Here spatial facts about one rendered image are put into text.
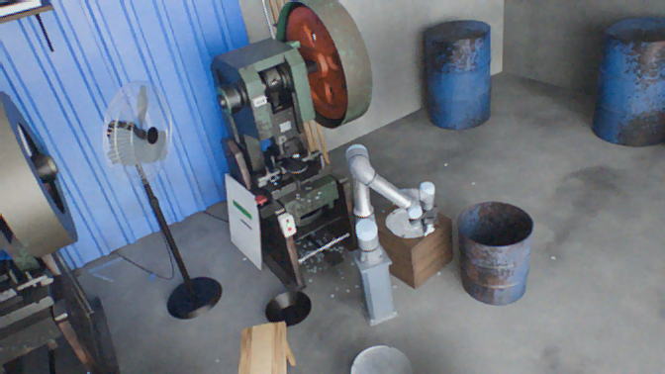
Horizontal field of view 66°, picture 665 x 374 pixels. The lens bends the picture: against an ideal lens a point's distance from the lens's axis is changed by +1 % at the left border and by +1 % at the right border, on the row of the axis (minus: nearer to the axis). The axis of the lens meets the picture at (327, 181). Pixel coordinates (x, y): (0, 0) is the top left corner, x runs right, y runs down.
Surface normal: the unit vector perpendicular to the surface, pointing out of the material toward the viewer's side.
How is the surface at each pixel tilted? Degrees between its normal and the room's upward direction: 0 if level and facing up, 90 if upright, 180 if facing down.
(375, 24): 90
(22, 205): 86
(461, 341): 0
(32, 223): 98
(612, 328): 0
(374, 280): 90
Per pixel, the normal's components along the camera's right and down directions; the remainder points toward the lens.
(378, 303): 0.28, 0.48
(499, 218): -0.36, 0.52
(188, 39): 0.53, 0.38
